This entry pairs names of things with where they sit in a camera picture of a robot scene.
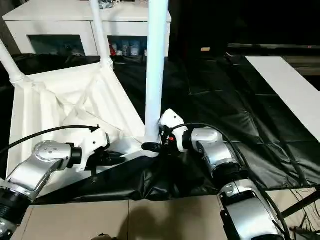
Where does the white plastic table leg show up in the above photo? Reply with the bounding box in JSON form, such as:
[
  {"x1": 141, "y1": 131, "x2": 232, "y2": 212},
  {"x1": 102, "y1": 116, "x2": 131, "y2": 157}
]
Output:
[
  {"x1": 89, "y1": 0, "x2": 114, "y2": 69},
  {"x1": 142, "y1": 0, "x2": 171, "y2": 151},
  {"x1": 0, "y1": 39, "x2": 28, "y2": 85}
]

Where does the white plastic table top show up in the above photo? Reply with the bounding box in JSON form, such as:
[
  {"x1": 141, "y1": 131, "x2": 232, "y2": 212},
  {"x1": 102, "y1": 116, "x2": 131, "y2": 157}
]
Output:
[{"x1": 5, "y1": 58, "x2": 162, "y2": 196}]

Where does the black mat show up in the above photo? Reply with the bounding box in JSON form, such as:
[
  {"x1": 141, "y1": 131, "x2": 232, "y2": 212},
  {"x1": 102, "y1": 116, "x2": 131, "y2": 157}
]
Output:
[{"x1": 0, "y1": 53, "x2": 320, "y2": 202}]

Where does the white side table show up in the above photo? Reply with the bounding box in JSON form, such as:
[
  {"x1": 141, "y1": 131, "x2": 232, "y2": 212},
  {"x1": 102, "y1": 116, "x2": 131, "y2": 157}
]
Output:
[{"x1": 244, "y1": 56, "x2": 320, "y2": 141}]

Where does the white cabinet with glass doors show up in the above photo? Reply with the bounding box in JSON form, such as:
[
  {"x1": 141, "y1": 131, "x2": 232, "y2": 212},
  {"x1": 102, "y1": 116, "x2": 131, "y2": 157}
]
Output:
[{"x1": 1, "y1": 0, "x2": 173, "y2": 58}]

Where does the black tripod leg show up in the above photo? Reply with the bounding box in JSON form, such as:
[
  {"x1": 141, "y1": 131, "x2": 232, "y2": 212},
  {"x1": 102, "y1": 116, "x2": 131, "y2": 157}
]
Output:
[{"x1": 281, "y1": 191, "x2": 320, "y2": 218}]

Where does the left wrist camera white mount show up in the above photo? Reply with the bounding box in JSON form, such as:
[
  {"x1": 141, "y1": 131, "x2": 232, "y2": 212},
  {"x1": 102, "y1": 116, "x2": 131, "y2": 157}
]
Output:
[{"x1": 74, "y1": 126, "x2": 111, "y2": 173}]

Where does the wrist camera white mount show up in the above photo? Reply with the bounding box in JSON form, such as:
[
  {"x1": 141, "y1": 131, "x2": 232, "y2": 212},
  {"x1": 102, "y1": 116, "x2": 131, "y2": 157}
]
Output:
[
  {"x1": 158, "y1": 108, "x2": 190, "y2": 153},
  {"x1": 74, "y1": 126, "x2": 111, "y2": 173}
]

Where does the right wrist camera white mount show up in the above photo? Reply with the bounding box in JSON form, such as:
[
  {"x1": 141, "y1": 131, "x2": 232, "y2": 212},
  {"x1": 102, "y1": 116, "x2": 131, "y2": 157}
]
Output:
[{"x1": 158, "y1": 108, "x2": 190, "y2": 153}]

